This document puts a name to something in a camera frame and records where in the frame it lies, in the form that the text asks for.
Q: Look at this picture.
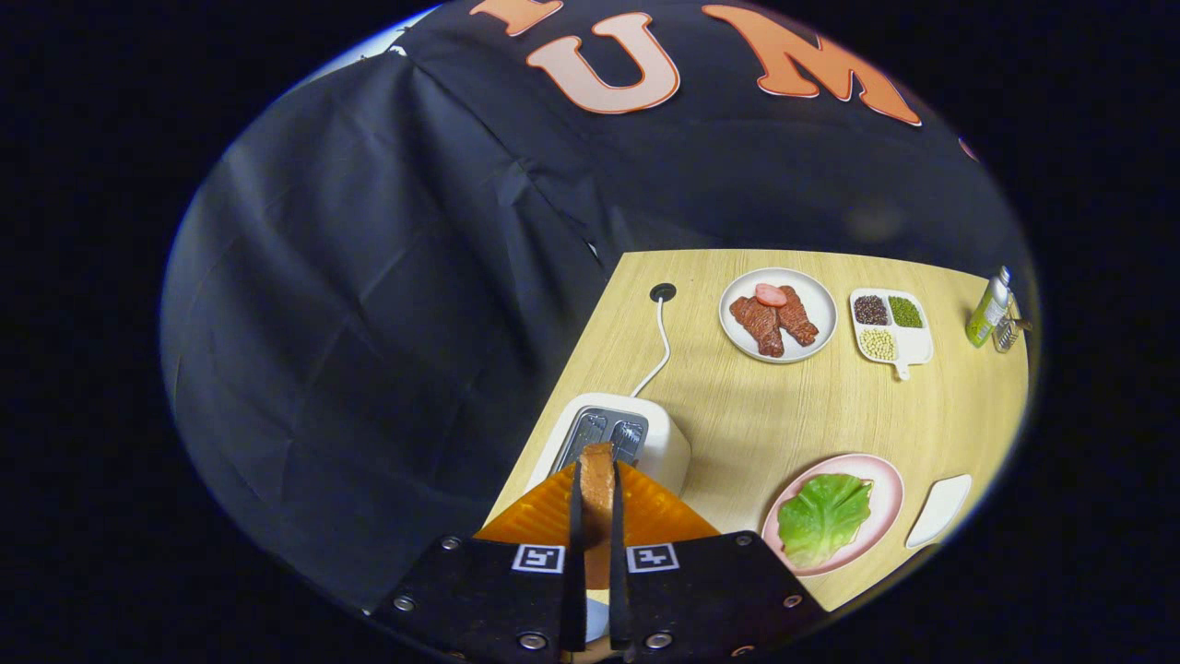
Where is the pink round plate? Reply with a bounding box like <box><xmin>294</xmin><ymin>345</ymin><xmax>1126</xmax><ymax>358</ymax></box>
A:
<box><xmin>761</xmin><ymin>453</ymin><xmax>905</xmax><ymax>578</ymax></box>

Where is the green lettuce leaf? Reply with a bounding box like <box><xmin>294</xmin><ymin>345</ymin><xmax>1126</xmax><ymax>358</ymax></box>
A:
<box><xmin>777</xmin><ymin>473</ymin><xmax>873</xmax><ymax>568</ymax></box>

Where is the white rectangular plate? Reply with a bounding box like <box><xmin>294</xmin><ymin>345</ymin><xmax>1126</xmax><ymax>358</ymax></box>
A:
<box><xmin>905</xmin><ymin>474</ymin><xmax>973</xmax><ymax>550</ymax></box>

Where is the black backdrop cloth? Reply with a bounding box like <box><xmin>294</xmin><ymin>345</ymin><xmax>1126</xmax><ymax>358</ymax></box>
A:
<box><xmin>159</xmin><ymin>0</ymin><xmax>1038</xmax><ymax>614</ymax></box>

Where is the white toaster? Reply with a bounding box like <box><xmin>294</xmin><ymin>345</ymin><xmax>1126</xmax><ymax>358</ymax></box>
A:
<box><xmin>525</xmin><ymin>393</ymin><xmax>692</xmax><ymax>499</ymax></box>

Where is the brown meat strip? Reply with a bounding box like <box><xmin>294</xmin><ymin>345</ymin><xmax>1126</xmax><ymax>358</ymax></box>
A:
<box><xmin>776</xmin><ymin>285</ymin><xmax>820</xmax><ymax>348</ymax></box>
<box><xmin>730</xmin><ymin>296</ymin><xmax>785</xmax><ymax>359</ymax></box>

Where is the white divided dish with beans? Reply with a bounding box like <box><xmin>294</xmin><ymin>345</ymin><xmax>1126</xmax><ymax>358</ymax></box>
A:
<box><xmin>849</xmin><ymin>288</ymin><xmax>935</xmax><ymax>381</ymax></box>

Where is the white round plate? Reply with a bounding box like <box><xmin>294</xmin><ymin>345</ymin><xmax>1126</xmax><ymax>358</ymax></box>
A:
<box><xmin>719</xmin><ymin>267</ymin><xmax>838</xmax><ymax>364</ymax></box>

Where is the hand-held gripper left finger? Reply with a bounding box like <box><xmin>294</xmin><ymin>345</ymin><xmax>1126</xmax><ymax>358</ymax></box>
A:
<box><xmin>369</xmin><ymin>461</ymin><xmax>591</xmax><ymax>660</ymax></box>

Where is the metal wire utensil holder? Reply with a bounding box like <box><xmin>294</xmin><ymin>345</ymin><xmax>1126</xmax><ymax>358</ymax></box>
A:
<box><xmin>993</xmin><ymin>314</ymin><xmax>1033</xmax><ymax>354</ymax></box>

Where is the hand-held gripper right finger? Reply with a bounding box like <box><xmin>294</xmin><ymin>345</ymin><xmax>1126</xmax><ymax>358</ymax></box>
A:
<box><xmin>608</xmin><ymin>461</ymin><xmax>826</xmax><ymax>660</ymax></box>

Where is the white toaster cable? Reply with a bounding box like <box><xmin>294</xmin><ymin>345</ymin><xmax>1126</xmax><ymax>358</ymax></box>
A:
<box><xmin>630</xmin><ymin>297</ymin><xmax>672</xmax><ymax>399</ymax></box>

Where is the brown toasted bread slice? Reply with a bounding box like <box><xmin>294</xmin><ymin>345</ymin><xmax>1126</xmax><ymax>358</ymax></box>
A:
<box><xmin>579</xmin><ymin>443</ymin><xmax>617</xmax><ymax>591</ymax></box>

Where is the silver bottle with green label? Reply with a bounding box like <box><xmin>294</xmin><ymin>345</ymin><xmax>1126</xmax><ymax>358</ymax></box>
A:
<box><xmin>965</xmin><ymin>267</ymin><xmax>1011</xmax><ymax>349</ymax></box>

